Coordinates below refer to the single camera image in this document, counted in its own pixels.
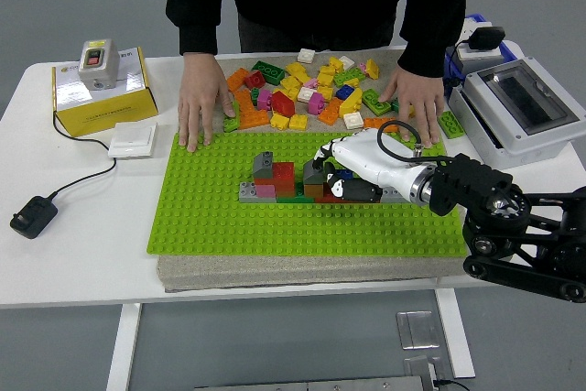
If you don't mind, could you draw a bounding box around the person's right hand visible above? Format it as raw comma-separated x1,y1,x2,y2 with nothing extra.
177,52,237,153

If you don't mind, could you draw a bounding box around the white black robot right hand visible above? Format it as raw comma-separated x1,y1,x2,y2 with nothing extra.
312,129,431,203

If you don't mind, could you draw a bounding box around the person's left hand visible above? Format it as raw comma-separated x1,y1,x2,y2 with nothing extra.
378,64,446,147

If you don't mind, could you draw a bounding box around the grey sloped brick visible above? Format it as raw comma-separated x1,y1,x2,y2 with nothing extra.
253,150,276,179
302,159,326,186

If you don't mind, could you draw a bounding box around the green studded baseplate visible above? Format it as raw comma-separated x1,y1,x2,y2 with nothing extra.
146,131,467,258

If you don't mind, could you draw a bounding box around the orange long brick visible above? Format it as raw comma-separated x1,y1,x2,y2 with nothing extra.
318,96,344,125
227,67,252,92
364,116,400,134

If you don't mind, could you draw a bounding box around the grey eight-stud brick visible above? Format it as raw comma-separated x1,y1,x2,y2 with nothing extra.
382,184,409,204

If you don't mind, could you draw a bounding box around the large orange brick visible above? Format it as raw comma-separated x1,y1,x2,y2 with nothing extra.
233,88,272,130

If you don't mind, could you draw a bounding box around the yellow sloped brick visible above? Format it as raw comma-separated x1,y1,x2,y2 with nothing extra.
339,87,364,119

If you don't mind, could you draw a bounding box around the red long brick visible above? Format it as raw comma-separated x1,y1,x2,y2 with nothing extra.
315,192,384,204

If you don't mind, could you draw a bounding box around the lime long brick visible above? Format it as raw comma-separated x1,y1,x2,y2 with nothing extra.
332,67,366,88

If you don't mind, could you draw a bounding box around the dark green long brick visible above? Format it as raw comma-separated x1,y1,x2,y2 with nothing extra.
252,60,286,86

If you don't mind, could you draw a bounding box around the red sloped brick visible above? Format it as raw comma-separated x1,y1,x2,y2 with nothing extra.
270,90,297,116

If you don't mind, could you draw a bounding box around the dark green flat brick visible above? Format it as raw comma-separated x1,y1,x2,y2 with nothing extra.
276,179,316,203

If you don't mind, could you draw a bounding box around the orange-red brick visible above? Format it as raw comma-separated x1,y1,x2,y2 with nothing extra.
254,176,297,198

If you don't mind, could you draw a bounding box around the grey long brick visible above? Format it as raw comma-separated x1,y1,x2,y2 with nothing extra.
238,180,278,203

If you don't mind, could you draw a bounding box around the white socket block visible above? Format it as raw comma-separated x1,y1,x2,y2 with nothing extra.
455,17,503,61

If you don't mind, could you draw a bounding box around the black power adapter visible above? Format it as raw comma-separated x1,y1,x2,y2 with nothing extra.
469,26,507,51

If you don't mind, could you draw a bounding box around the yellow white cardboard box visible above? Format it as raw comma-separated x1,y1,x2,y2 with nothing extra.
51,46,160,137

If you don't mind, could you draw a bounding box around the blue plastic bin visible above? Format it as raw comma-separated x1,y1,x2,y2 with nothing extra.
442,13,517,81

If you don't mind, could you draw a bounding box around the grey-brown foam mat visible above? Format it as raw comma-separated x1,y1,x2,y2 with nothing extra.
157,48,477,294

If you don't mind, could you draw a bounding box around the metal floor plate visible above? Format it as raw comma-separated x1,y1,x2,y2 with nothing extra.
396,310,440,350
402,355,444,391

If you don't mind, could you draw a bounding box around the white table leg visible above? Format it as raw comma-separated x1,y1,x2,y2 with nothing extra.
433,288,477,379
105,302,144,391

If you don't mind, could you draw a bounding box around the black power plug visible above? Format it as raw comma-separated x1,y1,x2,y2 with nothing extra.
9,195,60,240

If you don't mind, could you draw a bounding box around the grey enclosure with clear lid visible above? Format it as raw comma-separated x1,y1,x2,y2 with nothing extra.
448,57,586,170

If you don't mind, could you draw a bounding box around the white wall switch plate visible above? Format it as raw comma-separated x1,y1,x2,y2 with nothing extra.
107,122,159,159

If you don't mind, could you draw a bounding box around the grey switch box red button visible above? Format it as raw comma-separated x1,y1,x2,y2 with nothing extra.
77,38,119,92

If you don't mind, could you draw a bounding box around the black plug cord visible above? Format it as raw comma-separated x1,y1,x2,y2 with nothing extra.
49,110,118,202

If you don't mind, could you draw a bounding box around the black floor cable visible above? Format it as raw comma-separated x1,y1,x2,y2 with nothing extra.
432,377,477,391

